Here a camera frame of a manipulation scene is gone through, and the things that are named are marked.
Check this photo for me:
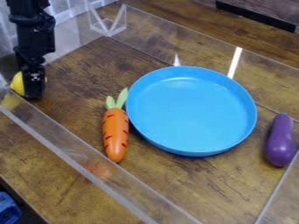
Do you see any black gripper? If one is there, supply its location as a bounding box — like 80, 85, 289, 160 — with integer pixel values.
5, 0, 56, 99

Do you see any yellow toy lemon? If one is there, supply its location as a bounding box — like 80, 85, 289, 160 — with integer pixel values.
9, 70, 49, 97

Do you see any blue round plastic tray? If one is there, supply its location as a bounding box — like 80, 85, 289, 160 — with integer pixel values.
125, 66, 257, 157

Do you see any orange toy carrot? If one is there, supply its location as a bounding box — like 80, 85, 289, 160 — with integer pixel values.
101, 87, 128, 163

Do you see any blue object at corner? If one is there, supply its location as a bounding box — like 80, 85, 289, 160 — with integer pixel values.
0, 192, 22, 224

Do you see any purple toy eggplant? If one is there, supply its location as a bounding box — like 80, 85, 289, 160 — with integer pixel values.
265, 113, 296, 167

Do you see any clear acrylic barrier wall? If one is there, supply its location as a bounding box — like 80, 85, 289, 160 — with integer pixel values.
0, 0, 299, 224

